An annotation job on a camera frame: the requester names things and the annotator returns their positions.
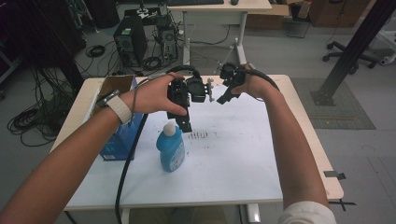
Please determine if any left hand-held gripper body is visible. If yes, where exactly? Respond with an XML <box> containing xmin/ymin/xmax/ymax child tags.
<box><xmin>166</xmin><ymin>64</ymin><xmax>217</xmax><ymax>121</ymax></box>

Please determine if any coiled black cable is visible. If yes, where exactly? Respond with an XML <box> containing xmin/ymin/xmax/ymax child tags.
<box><xmin>141</xmin><ymin>55</ymin><xmax>163</xmax><ymax>72</ymax></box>
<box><xmin>85</xmin><ymin>44</ymin><xmax>106</xmax><ymax>59</ymax></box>

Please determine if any black keyboard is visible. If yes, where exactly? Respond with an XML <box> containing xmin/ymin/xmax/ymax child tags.
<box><xmin>167</xmin><ymin>0</ymin><xmax>225</xmax><ymax>7</ymax></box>

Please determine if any small grey computer tower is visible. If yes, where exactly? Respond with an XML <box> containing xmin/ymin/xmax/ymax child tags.
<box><xmin>156</xmin><ymin>25</ymin><xmax>179</xmax><ymax>63</ymax></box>

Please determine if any blue cardboard box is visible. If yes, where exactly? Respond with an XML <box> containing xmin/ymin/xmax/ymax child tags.
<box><xmin>90</xmin><ymin>74</ymin><xmax>146</xmax><ymax>161</ymax></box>

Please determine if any thin grey cable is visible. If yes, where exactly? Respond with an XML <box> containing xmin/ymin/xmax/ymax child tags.
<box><xmin>131</xmin><ymin>72</ymin><xmax>170</xmax><ymax>115</ymax></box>

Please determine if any black floor cable bundle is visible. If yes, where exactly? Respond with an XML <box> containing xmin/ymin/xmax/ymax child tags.
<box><xmin>7</xmin><ymin>66</ymin><xmax>74</xmax><ymax>147</ymax></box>

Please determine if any black sleeved left gripper cable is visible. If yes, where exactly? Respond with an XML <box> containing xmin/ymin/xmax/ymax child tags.
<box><xmin>114</xmin><ymin>64</ymin><xmax>203</xmax><ymax>224</ymax></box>

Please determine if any black office chair base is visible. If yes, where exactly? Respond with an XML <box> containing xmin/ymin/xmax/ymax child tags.
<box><xmin>321</xmin><ymin>40</ymin><xmax>380</xmax><ymax>76</ymax></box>

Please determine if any black sleeved gripper cable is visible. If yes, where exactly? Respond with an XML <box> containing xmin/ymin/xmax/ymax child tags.
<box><xmin>238</xmin><ymin>67</ymin><xmax>281</xmax><ymax>93</ymax></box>
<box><xmin>114</xmin><ymin>64</ymin><xmax>203</xmax><ymax>224</ymax></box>

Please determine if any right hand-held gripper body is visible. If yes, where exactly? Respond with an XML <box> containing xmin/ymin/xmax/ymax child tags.
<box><xmin>219</xmin><ymin>62</ymin><xmax>248</xmax><ymax>94</ymax></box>

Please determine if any brown cardboard box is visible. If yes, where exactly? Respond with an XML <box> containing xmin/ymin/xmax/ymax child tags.
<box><xmin>245</xmin><ymin>3</ymin><xmax>291</xmax><ymax>31</ymax></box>

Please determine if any white sheet mat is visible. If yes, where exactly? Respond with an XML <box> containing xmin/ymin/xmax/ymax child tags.
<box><xmin>64</xmin><ymin>83</ymin><xmax>285</xmax><ymax>210</ymax></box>

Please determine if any person's left hand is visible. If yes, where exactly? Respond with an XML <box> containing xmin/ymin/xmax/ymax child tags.
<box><xmin>120</xmin><ymin>72</ymin><xmax>189</xmax><ymax>117</ymax></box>

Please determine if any white sleeve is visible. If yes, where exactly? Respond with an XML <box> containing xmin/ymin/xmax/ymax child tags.
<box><xmin>277</xmin><ymin>200</ymin><xmax>338</xmax><ymax>224</ymax></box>

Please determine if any white table leg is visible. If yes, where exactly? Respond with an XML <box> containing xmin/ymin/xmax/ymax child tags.
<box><xmin>246</xmin><ymin>203</ymin><xmax>262</xmax><ymax>224</ymax></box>

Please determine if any white desk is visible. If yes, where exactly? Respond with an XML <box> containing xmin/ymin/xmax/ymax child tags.
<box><xmin>166</xmin><ymin>0</ymin><xmax>273</xmax><ymax>67</ymax></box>

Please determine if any white strap wristwatch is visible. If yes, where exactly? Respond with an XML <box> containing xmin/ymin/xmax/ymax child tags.
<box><xmin>95</xmin><ymin>89</ymin><xmax>134</xmax><ymax>125</ymax></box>

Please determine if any black computer tower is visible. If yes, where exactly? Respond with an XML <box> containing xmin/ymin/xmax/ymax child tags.
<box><xmin>112</xmin><ymin>14</ymin><xmax>149</xmax><ymax>67</ymax></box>

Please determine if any wooden cabinet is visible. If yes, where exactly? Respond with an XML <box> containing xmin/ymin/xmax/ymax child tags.
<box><xmin>307</xmin><ymin>0</ymin><xmax>372</xmax><ymax>28</ymax></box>

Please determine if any person's right hand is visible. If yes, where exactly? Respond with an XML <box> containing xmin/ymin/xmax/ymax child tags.
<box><xmin>231</xmin><ymin>63</ymin><xmax>280</xmax><ymax>101</ymax></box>

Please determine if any black metal post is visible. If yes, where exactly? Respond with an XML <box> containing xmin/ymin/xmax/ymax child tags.
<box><xmin>310</xmin><ymin>0</ymin><xmax>396</xmax><ymax>106</ymax></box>

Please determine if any grey floor mat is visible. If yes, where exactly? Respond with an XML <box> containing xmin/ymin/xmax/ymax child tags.
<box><xmin>290</xmin><ymin>77</ymin><xmax>376</xmax><ymax>131</ymax></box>

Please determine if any blue bottle with white cap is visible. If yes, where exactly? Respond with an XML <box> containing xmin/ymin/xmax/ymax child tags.
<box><xmin>156</xmin><ymin>120</ymin><xmax>187</xmax><ymax>174</ymax></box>

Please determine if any black tape piece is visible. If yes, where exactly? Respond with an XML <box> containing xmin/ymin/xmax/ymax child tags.
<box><xmin>322</xmin><ymin>170</ymin><xmax>347</xmax><ymax>181</ymax></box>

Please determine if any black wire rack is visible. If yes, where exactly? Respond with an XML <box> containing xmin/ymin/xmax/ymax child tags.
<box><xmin>285</xmin><ymin>11</ymin><xmax>313</xmax><ymax>39</ymax></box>

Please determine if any black sleeved right gripper cable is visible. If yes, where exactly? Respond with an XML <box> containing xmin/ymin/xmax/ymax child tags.
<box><xmin>238</xmin><ymin>67</ymin><xmax>281</xmax><ymax>93</ymax></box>

